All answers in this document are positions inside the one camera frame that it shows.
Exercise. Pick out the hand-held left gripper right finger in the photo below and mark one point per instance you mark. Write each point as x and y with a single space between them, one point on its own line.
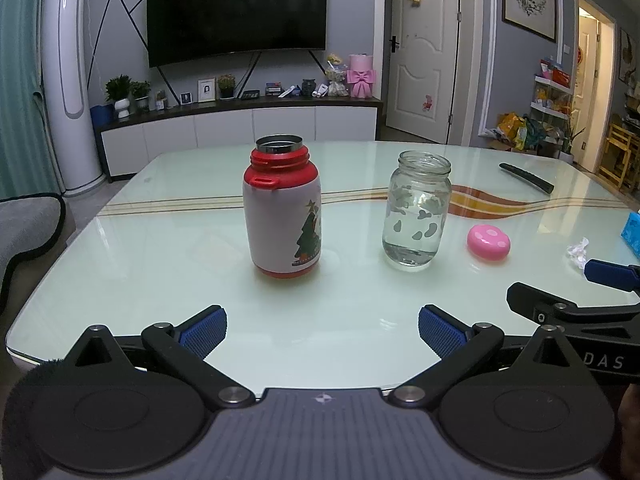
442 332

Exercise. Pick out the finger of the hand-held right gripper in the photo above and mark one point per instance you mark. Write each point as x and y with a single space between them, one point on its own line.
590 316
610 273

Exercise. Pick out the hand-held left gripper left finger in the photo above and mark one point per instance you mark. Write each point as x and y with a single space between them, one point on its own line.
205 332

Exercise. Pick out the glass jar with grey spots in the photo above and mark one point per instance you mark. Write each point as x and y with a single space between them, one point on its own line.
415 210

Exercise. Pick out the red and white thermos bottle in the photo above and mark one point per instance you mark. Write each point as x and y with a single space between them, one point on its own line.
280 220

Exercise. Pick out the person's right forearm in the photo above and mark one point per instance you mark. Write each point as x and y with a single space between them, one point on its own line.
631 430

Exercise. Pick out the crumpled white tissue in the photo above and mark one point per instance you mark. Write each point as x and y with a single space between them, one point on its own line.
578 254

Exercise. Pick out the blue tissue box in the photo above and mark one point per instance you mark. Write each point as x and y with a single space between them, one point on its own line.
632 232

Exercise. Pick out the pink round lid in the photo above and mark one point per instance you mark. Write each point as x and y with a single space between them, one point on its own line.
489 244

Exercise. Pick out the wooden chair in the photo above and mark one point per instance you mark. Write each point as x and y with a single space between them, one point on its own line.
620 152

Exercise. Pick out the black remote control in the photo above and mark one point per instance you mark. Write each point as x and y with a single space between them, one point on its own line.
527 177

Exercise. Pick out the pile of snack bags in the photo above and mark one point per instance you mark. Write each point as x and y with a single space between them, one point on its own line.
515 130

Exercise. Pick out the white shelf rack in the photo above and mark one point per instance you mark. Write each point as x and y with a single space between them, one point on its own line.
550 95

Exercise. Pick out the dark fuzzy cloth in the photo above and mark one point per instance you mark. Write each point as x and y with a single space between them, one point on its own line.
27 410

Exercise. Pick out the white tv cabinet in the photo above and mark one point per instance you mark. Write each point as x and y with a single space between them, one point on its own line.
225 130

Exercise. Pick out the grey chair cushion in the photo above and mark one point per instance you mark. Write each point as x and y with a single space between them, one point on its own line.
25 235

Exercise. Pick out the small framed picture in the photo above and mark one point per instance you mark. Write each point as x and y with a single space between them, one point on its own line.
629 55

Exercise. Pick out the tiny potted plant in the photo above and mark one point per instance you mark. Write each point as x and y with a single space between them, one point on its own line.
160 101

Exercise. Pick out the blue bin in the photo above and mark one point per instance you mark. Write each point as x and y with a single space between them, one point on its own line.
102 114

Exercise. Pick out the small green potted plant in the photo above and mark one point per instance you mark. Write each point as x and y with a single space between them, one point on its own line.
141 94

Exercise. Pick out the yellow-green plant in dark pot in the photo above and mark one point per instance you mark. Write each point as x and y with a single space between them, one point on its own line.
226 85

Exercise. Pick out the small stack of books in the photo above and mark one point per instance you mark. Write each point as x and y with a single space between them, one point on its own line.
273 89

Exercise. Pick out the white handheld device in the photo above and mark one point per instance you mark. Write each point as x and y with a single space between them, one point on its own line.
289 92

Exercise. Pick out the green plant in white pot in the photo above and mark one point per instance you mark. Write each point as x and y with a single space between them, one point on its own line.
119 92

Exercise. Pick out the dark vase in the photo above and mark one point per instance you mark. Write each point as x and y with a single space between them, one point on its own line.
308 87

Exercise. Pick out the pink gift box with bow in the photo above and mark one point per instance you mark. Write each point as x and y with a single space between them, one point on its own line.
361 77

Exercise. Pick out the white small bottles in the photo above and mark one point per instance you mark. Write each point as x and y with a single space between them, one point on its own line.
321 91

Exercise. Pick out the white door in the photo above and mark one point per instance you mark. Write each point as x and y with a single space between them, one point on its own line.
425 60

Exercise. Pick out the flower bouquet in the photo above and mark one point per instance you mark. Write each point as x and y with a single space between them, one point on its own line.
337 77

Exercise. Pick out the white tower air conditioner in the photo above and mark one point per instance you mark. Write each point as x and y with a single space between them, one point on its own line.
70 85

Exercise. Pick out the green curtain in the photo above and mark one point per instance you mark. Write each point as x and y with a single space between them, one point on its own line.
22 85

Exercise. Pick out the black curved television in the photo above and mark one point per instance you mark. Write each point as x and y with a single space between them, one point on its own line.
240 10

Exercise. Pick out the small dark photo frame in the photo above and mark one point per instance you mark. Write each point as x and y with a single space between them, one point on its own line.
186 98

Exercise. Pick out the white photo frame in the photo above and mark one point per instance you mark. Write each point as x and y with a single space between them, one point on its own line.
207 90

